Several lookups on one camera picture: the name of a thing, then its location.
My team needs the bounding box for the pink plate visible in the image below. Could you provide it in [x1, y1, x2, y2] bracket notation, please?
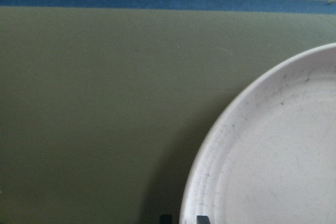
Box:
[179, 44, 335, 223]

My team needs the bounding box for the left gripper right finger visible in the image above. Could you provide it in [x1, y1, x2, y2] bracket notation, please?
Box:
[196, 215, 211, 224]

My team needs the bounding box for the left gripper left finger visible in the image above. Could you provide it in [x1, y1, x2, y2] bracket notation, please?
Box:
[160, 215, 172, 224]

